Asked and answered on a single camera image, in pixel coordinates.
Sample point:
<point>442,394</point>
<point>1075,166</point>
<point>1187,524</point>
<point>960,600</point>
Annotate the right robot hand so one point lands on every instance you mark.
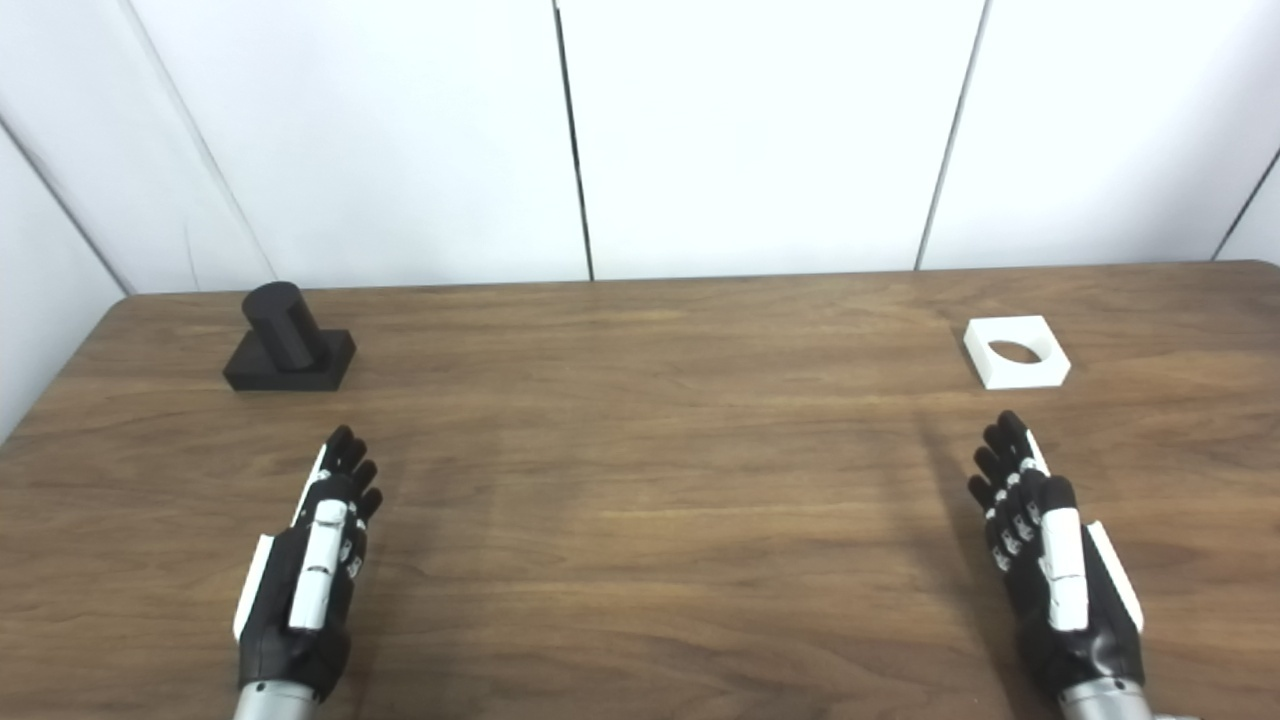
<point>1060,570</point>

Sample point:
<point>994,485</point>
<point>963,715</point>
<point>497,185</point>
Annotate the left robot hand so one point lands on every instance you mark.
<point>315,560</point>

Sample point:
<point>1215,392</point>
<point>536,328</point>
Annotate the black peg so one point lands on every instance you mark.
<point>288,340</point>

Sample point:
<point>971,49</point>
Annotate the white square piece with hole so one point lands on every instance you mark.
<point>1017,352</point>

